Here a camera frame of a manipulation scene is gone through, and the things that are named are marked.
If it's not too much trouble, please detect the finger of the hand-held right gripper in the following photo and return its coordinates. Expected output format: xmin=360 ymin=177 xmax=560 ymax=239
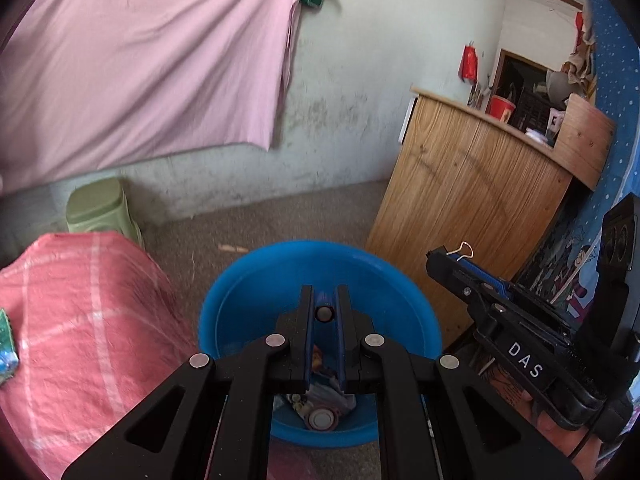
xmin=452 ymin=255 xmax=513 ymax=297
xmin=426 ymin=247 xmax=488 ymax=311

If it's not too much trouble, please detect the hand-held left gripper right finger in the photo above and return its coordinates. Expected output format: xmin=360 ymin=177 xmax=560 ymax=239
xmin=334 ymin=284 xmax=583 ymax=480

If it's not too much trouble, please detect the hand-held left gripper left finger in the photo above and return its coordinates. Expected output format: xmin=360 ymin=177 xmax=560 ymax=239
xmin=61 ymin=285 xmax=317 ymax=480

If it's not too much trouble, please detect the blue snack bag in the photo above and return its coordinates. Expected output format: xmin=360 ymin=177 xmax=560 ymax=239
xmin=310 ymin=344 xmax=357 ymax=411

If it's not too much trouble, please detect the blue plastic basin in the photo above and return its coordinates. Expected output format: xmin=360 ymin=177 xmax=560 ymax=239
xmin=198 ymin=240 xmax=443 ymax=450

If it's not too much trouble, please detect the wooden counter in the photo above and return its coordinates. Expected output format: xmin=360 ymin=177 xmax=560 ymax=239
xmin=366 ymin=85 xmax=617 ymax=351

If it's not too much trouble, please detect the red cup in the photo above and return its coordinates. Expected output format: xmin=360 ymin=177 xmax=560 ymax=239
xmin=486 ymin=94 xmax=517 ymax=122

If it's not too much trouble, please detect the grey metal pan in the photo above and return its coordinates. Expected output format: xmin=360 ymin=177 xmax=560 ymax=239
xmin=545 ymin=69 xmax=586 ymax=103

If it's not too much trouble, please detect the red hanging bag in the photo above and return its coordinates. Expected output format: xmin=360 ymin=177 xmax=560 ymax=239
xmin=460 ymin=44 xmax=478 ymax=81

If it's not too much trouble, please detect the blue dotted printed cloth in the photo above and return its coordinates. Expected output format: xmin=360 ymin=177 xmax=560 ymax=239
xmin=510 ymin=0 xmax=640 ymax=321

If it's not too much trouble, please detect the green plastic stool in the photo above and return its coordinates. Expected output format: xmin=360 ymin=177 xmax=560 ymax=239
xmin=66 ymin=177 xmax=146 ymax=251

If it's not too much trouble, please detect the green patterned packet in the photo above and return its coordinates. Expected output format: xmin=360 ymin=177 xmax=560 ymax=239
xmin=0 ymin=308 xmax=20 ymax=386

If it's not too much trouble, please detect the pink wall sheet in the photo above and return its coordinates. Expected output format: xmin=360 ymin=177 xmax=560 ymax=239
xmin=0 ymin=0 xmax=321 ymax=193

